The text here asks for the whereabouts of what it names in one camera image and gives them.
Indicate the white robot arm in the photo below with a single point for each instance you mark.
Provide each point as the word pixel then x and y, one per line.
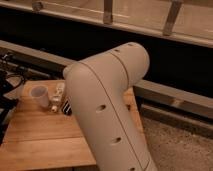
pixel 95 88

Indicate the white ceramic cup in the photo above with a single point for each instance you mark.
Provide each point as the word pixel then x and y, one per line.
pixel 40 95

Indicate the black striped box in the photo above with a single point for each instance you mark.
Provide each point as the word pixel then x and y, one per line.
pixel 66 108

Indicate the white glue bottle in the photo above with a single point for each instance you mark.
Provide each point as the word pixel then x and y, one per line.
pixel 57 97

